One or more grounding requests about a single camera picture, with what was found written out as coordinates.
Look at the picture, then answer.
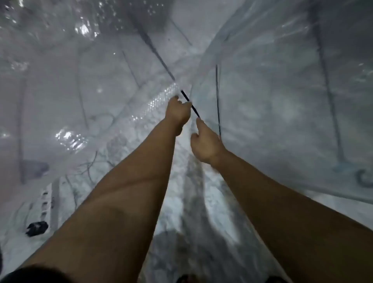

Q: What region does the person's right hand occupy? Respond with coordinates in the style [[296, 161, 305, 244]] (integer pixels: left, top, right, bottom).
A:
[[190, 117, 228, 165]]

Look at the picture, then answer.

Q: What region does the person's left hand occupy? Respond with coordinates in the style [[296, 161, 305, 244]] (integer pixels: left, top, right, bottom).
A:
[[164, 95, 193, 137]]

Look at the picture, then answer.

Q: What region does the clear transparent umbrella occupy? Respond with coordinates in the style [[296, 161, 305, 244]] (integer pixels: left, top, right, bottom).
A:
[[189, 0, 373, 204]]

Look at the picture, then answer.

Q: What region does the pink handled transparent umbrella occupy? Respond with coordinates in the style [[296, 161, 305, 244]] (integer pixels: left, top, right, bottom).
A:
[[0, 0, 245, 210]]

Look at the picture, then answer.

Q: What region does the person's right forearm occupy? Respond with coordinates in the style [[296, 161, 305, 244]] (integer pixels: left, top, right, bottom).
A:
[[209, 148, 373, 283]]

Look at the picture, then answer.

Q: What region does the person's left forearm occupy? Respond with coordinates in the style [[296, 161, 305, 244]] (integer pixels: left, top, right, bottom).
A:
[[17, 118, 187, 283]]

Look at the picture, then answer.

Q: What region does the person's black sleeve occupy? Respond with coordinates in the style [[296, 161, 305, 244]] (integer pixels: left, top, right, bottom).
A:
[[0, 264, 74, 283]]

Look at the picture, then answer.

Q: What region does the white power strip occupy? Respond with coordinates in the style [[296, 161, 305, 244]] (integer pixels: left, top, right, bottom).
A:
[[24, 183, 56, 234]]

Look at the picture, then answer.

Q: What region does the black plug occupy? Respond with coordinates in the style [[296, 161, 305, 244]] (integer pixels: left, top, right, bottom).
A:
[[25, 221, 49, 238]]

